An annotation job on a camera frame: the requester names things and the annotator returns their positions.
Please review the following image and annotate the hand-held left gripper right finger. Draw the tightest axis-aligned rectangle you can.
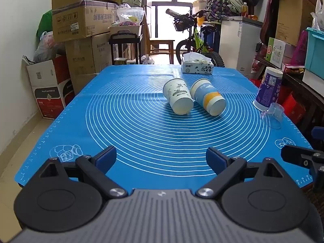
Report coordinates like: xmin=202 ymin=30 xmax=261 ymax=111
xmin=196 ymin=147 xmax=286 ymax=199

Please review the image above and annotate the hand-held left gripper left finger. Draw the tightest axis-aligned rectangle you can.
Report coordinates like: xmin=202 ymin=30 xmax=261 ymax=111
xmin=38 ymin=145 xmax=128 ymax=200

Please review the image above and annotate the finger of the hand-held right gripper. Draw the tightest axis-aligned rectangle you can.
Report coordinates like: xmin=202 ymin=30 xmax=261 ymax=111
xmin=281 ymin=145 xmax=324 ymax=193
xmin=311 ymin=127 xmax=324 ymax=140

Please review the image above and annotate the blue and yellow cup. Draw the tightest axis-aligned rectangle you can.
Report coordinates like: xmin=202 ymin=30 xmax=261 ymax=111
xmin=190 ymin=78 xmax=227 ymax=116

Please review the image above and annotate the white cup with green print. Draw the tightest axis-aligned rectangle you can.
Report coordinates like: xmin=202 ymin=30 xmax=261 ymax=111
xmin=163 ymin=78 xmax=194 ymax=115

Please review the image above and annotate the clear plastic measuring cup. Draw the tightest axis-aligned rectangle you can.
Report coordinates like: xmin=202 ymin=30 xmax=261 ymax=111
xmin=260 ymin=103 xmax=285 ymax=130

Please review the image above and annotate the purple and white cup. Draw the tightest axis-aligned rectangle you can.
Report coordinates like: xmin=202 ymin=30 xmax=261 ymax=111
xmin=253 ymin=67 xmax=284 ymax=112

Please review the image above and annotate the red gift box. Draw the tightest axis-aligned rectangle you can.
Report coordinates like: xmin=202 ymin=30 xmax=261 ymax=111
xmin=280 ymin=94 xmax=307 ymax=125

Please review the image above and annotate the dark wooden side table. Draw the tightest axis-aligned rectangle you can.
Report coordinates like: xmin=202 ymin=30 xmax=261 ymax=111
xmin=254 ymin=55 xmax=324 ymax=133

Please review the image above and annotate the blue silicone baking mat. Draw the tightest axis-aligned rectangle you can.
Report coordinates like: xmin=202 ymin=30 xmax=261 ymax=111
xmin=15 ymin=64 xmax=314 ymax=190

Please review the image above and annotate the teal storage bin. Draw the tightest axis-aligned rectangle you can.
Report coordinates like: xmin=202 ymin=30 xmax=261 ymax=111
xmin=304 ymin=27 xmax=324 ymax=80

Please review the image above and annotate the pink bag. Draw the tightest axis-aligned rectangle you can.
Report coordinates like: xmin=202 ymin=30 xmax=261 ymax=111
xmin=291 ymin=30 xmax=308 ymax=65

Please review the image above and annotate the green and white box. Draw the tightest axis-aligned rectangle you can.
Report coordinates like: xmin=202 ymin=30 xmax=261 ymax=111
xmin=265 ymin=37 xmax=287 ymax=69

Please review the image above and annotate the red and white cardboard box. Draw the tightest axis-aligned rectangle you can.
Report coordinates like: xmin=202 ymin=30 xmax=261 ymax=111
xmin=26 ymin=54 xmax=76 ymax=120

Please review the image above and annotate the white tissue box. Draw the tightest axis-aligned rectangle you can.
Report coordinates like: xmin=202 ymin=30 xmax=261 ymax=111
xmin=181 ymin=52 xmax=214 ymax=76

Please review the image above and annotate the tall brown cardboard box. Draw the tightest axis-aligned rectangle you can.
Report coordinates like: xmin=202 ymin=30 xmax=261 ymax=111
xmin=275 ymin=0 xmax=317 ymax=47

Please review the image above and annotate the white chest freezer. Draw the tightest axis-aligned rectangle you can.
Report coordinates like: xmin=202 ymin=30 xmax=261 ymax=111
xmin=219 ymin=16 xmax=264 ymax=78

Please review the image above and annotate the black utility cart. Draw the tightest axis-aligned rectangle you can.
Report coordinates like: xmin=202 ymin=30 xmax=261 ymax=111
xmin=109 ymin=27 xmax=143 ymax=65

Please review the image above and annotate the green and black bicycle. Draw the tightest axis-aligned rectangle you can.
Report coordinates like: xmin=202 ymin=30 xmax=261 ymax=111
xmin=166 ymin=8 xmax=226 ymax=68

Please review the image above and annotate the grey plastic bag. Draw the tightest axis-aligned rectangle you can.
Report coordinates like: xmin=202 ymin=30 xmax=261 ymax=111
xmin=33 ymin=31 xmax=67 ymax=64

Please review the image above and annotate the maroon guitar bag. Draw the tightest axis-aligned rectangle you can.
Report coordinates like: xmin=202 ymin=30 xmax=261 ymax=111
xmin=260 ymin=0 xmax=282 ymax=44

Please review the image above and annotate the large open cardboard box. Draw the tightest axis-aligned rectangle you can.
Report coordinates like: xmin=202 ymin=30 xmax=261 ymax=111
xmin=51 ymin=0 xmax=120 ymax=43

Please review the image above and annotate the white printed plastic bag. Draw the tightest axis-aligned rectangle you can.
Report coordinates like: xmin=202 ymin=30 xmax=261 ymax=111
xmin=116 ymin=4 xmax=146 ymax=27

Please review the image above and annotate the green plastic bag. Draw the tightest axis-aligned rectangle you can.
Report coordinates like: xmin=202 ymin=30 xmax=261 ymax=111
xmin=36 ymin=10 xmax=54 ymax=41

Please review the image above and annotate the floral fabric bag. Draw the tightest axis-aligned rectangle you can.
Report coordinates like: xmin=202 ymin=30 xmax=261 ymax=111
xmin=206 ymin=0 xmax=230 ymax=22

